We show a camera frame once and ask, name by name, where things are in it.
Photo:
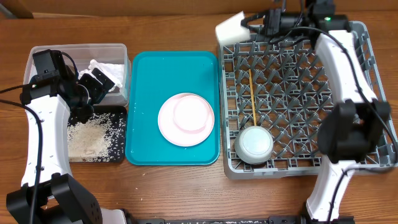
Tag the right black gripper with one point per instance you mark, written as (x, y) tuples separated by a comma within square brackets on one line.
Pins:
[(270, 22)]

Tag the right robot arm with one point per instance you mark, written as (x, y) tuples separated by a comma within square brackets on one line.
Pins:
[(358, 119)]

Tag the teal serving tray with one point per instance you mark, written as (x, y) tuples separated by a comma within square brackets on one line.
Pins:
[(157, 76)]

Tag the white bowl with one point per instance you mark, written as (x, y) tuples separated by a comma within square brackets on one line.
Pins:
[(254, 145)]

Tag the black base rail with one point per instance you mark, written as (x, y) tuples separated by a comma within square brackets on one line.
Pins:
[(288, 219)]

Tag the white napkin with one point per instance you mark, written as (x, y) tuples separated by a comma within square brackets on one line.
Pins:
[(115, 72)]

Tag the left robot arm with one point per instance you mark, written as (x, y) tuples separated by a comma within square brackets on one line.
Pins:
[(48, 192)]

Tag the wooden chopstick diagonal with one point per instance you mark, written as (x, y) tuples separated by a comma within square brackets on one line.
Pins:
[(252, 98)]

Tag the pile of rice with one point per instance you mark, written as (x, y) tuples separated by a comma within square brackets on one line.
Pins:
[(88, 140)]

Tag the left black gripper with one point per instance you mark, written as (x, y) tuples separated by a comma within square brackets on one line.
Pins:
[(81, 113)]

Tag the clear plastic bin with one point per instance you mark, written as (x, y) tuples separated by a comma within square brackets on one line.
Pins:
[(82, 54)]

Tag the pink small bowl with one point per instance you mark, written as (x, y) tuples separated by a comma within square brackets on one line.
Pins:
[(191, 113)]

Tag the cream paper cup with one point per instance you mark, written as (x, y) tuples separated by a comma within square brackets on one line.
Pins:
[(231, 31)]

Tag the black plastic tray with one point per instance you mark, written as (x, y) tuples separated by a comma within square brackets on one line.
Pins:
[(118, 137)]

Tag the pink plate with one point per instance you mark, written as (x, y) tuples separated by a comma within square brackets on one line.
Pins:
[(175, 135)]

